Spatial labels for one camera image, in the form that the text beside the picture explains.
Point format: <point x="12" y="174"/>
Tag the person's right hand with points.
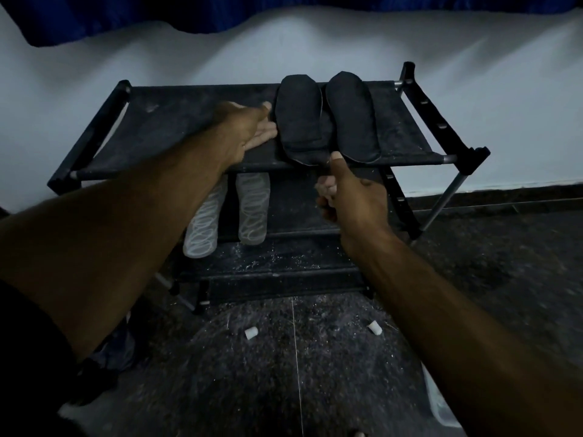
<point x="362" y="204"/>

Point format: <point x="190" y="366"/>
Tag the person's left hand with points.
<point x="237" y="127"/>

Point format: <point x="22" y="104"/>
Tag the person's left thumb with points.
<point x="265" y="110"/>

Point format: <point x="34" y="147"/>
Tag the person's right thumb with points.
<point x="339" y="167"/>

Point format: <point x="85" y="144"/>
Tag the person's right forearm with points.
<point x="455" y="341"/>

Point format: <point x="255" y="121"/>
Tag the person's left forearm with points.
<point x="114" y="236"/>

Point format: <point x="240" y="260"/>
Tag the black insole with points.
<point x="353" y="118"/>
<point x="300" y="118"/>

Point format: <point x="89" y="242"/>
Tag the black shoe rack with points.
<point x="182" y="131"/>

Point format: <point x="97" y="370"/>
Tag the translucent patterned insole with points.
<point x="205" y="227"/>
<point x="253" y="207"/>

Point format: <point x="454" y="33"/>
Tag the blue curtain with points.
<point x="227" y="11"/>

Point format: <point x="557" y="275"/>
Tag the small white cap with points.
<point x="374" y="327"/>
<point x="251" y="333"/>

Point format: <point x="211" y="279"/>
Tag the white plastic container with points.
<point x="439" y="400"/>

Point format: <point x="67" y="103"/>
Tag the dark plastic bag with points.
<point x="114" y="345"/>

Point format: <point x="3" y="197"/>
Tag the black shirt sleeve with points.
<point x="32" y="368"/>

